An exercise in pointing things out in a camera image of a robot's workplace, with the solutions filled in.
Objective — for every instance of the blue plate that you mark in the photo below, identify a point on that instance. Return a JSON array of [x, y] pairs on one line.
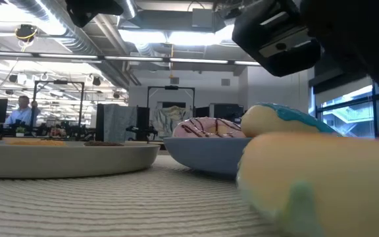
[[206, 154]]

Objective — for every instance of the small chocolate donut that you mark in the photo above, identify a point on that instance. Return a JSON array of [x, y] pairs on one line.
[[103, 143]]

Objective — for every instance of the pink chocolate-striped donut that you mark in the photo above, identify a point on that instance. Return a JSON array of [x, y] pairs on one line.
[[206, 130]]

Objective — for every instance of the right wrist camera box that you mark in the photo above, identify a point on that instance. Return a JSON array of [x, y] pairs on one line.
[[275, 36]]

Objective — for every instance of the grey partition panel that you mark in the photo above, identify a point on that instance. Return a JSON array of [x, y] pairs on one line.
[[117, 121]]

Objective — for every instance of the small orange donut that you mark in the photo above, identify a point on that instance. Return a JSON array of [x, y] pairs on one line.
[[36, 143]]

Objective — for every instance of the grey plate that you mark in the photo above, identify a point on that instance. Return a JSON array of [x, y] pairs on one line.
[[61, 161]]

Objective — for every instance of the silver ventilation duct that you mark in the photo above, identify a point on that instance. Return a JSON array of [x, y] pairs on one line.
[[77, 42]]

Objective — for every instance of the blue white-striped donut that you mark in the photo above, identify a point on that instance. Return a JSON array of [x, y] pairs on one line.
[[275, 120]]

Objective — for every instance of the ceiling light rail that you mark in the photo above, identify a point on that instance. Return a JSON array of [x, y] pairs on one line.
[[133, 58]]

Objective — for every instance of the window frame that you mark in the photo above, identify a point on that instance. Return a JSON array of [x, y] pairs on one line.
[[347, 105]]

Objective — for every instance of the mint green striped donut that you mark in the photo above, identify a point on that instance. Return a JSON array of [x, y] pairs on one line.
[[324, 177]]

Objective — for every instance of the person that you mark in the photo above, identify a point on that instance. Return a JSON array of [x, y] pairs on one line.
[[21, 113]]

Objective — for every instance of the black rig frame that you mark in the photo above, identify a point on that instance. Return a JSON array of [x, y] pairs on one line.
[[81, 98], [171, 87]]

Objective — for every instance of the white round woven placemat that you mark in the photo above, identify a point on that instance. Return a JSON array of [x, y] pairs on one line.
[[110, 204]]

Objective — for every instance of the pale draped cloth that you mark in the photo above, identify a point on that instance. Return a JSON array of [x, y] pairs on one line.
[[171, 120]]

